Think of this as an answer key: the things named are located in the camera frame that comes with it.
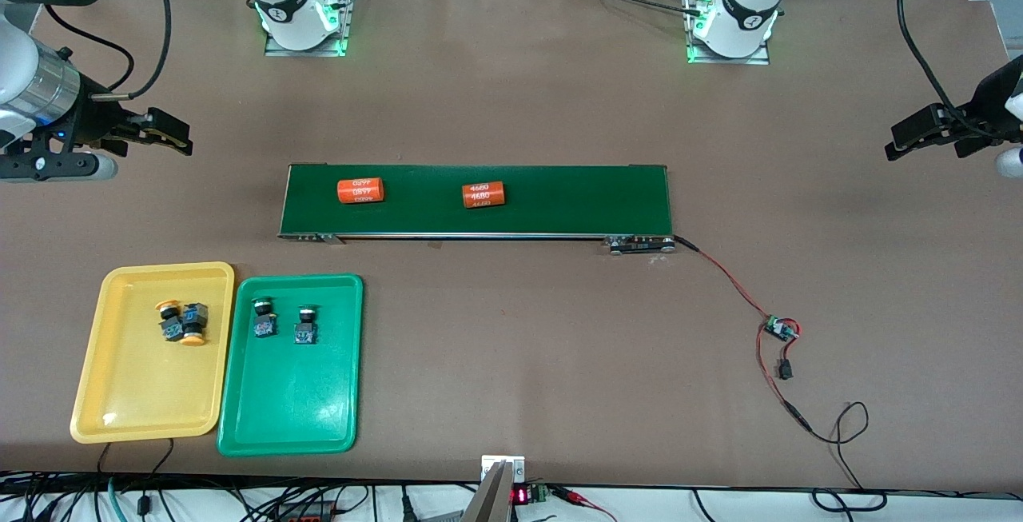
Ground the yellow mushroom push button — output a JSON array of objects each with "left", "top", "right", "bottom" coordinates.
[
  {"left": 179, "top": 304, "right": 210, "bottom": 347},
  {"left": 154, "top": 299, "right": 186, "bottom": 343}
]

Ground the orange cylinder white print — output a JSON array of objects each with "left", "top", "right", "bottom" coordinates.
[
  {"left": 462, "top": 181, "right": 508, "bottom": 210},
  {"left": 336, "top": 177, "right": 385, "bottom": 206}
]

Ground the small green circuit board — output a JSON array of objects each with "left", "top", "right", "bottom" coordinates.
[{"left": 763, "top": 314, "right": 800, "bottom": 343}]

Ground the yellow plastic tray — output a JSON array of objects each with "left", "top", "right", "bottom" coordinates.
[{"left": 70, "top": 261, "right": 236, "bottom": 444}]

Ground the green plastic tray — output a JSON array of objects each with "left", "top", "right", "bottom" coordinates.
[{"left": 217, "top": 273, "right": 364, "bottom": 457}]

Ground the green conveyor belt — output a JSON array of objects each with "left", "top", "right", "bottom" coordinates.
[{"left": 277, "top": 162, "right": 679, "bottom": 256}]

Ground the orange power strip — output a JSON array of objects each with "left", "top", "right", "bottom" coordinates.
[{"left": 272, "top": 502, "right": 340, "bottom": 522}]

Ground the red clip lead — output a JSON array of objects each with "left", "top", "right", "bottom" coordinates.
[{"left": 551, "top": 486, "right": 620, "bottom": 522}]

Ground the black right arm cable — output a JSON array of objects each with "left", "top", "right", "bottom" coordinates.
[{"left": 44, "top": 0, "right": 172, "bottom": 101}]

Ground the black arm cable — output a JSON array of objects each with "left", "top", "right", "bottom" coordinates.
[
  {"left": 897, "top": 0, "right": 988, "bottom": 139},
  {"left": 44, "top": 0, "right": 172, "bottom": 101}
]

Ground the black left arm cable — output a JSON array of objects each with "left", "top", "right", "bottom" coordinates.
[{"left": 897, "top": 0, "right": 988, "bottom": 139}]

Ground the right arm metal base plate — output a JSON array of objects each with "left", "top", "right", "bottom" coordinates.
[{"left": 264, "top": 0, "right": 357, "bottom": 58}]

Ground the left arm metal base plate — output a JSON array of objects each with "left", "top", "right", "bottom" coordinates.
[{"left": 683, "top": 0, "right": 770, "bottom": 66}]

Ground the black looped cable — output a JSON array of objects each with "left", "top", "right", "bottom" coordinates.
[{"left": 811, "top": 488, "right": 888, "bottom": 513}]

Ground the grey metal mount bracket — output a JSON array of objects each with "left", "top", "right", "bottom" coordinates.
[{"left": 462, "top": 455, "right": 527, "bottom": 522}]

